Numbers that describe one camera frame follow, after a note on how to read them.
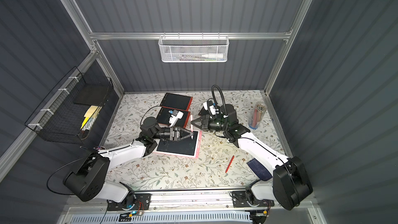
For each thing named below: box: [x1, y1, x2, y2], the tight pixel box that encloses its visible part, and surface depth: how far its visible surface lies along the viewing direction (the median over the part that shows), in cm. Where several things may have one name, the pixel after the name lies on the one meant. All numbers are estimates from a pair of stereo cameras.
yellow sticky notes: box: [80, 105, 99, 130], surface depth 75 cm
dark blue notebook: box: [246, 158, 274, 181], surface depth 82 cm
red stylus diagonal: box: [224, 155, 235, 174], surface depth 87 cm
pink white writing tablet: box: [152, 129, 203, 159], surface depth 92 cm
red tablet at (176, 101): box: [159, 92, 193, 111], surface depth 119 cm
